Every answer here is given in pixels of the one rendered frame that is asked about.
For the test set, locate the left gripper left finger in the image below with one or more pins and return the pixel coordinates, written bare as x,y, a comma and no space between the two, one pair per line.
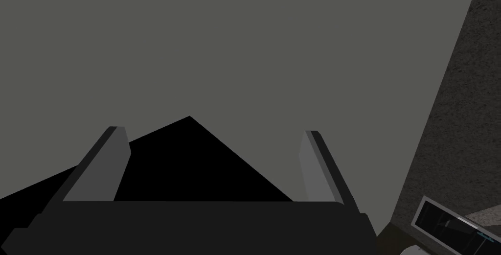
98,169

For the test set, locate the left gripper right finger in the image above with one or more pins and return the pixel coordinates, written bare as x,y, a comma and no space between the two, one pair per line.
319,172

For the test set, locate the black window with pale frame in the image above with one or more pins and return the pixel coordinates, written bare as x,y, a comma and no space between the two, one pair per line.
450,223

